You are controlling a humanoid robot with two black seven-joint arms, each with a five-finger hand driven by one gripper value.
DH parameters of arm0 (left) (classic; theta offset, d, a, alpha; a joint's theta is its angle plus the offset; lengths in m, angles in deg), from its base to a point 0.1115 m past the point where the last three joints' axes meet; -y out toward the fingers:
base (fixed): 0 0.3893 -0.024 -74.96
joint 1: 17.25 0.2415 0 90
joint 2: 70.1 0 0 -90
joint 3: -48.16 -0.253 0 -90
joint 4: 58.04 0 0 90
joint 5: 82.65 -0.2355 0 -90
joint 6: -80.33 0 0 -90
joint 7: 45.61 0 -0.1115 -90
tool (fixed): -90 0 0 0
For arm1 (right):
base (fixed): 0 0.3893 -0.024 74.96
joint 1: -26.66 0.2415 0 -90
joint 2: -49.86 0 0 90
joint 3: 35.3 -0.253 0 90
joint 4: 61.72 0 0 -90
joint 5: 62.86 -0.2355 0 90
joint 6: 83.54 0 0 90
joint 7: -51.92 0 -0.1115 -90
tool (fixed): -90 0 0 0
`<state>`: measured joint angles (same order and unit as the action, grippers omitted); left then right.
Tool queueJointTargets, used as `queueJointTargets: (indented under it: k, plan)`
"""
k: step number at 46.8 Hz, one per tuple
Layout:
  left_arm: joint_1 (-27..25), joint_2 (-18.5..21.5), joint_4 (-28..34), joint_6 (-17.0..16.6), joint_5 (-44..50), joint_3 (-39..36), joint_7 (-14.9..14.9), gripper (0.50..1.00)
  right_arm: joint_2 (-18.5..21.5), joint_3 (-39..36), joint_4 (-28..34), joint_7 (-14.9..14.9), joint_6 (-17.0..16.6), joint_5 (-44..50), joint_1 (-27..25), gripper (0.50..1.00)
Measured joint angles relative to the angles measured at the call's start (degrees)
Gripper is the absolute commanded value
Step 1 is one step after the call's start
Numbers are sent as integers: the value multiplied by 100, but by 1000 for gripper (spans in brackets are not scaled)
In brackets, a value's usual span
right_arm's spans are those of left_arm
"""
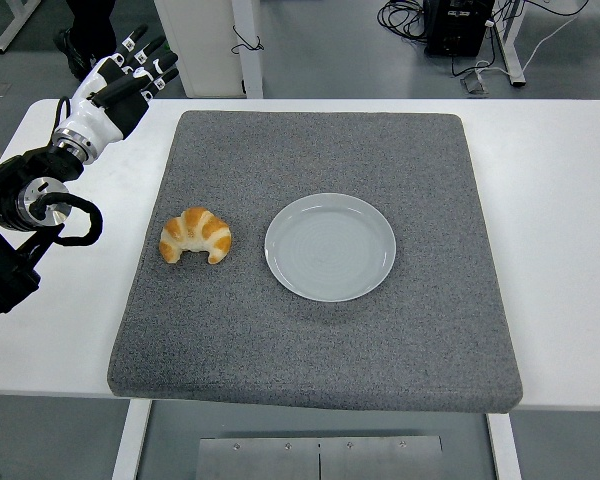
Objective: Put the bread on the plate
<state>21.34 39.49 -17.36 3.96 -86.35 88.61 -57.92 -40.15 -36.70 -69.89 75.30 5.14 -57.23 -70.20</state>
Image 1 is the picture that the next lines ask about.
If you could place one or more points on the grey round plate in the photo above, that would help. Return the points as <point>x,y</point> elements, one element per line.
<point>330,247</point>

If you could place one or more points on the white table leg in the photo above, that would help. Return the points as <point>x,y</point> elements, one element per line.
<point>505,450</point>
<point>130,440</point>

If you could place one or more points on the croissant bread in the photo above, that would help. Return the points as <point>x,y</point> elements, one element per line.
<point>195,230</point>

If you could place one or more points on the black computer box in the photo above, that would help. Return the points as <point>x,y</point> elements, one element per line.
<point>455,30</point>

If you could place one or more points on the person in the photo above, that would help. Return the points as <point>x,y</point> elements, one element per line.
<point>92,20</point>

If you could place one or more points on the grey felt mat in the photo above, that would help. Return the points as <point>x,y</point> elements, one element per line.
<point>305,350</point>

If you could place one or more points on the white cabinet panel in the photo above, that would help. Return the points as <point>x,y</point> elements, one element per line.
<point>205,50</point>

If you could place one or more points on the clear plastic holder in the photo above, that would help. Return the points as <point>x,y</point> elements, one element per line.
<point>475,84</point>

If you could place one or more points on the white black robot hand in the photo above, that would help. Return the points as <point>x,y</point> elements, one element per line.
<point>92,117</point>

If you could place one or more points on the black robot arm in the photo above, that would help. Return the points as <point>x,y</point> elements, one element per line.
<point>10,200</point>

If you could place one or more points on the white desk leg with foot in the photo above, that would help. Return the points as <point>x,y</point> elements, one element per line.
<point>10,30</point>
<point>511,50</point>

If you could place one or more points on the grey metal plate with screws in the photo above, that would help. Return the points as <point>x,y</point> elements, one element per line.
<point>320,457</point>

